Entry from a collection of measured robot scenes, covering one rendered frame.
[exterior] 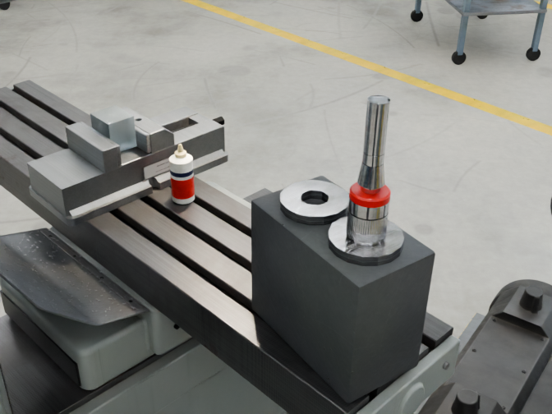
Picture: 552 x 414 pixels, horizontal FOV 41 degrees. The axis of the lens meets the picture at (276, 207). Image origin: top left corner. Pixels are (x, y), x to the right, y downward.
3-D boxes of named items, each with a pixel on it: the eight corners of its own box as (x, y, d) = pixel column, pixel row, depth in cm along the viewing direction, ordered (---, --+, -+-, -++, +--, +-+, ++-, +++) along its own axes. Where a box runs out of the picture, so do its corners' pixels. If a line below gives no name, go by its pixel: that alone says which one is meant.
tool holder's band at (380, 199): (391, 188, 86) (392, 181, 86) (388, 209, 83) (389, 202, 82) (351, 184, 87) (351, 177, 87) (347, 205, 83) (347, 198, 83)
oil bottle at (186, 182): (185, 190, 134) (181, 136, 128) (200, 199, 131) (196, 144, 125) (167, 198, 131) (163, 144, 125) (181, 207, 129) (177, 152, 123)
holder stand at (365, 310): (317, 279, 112) (323, 165, 102) (419, 365, 97) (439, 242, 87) (250, 309, 107) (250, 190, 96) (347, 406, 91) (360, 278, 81)
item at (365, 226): (386, 226, 89) (391, 188, 86) (384, 248, 85) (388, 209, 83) (347, 221, 90) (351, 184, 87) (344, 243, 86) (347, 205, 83)
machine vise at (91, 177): (184, 134, 153) (181, 84, 147) (231, 160, 143) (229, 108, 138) (28, 192, 132) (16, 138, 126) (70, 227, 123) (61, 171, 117)
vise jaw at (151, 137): (136, 121, 141) (134, 103, 139) (175, 144, 134) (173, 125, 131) (109, 131, 138) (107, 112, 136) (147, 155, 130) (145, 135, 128)
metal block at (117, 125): (118, 135, 135) (115, 104, 132) (137, 146, 132) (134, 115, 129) (94, 143, 132) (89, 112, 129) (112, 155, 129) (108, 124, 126)
